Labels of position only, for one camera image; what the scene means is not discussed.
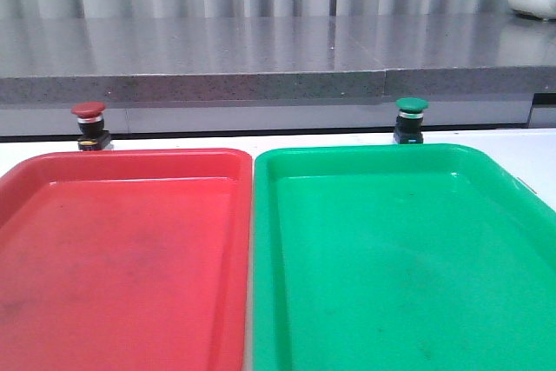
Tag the red plastic tray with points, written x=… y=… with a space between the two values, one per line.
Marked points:
x=125 y=260

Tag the red mushroom push button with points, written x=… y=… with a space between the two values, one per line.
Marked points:
x=90 y=121

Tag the green plastic tray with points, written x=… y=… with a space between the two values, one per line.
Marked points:
x=400 y=257

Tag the green mushroom push button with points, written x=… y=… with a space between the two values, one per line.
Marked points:
x=407 y=128

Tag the grey granite platform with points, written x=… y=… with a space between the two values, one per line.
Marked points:
x=263 y=59

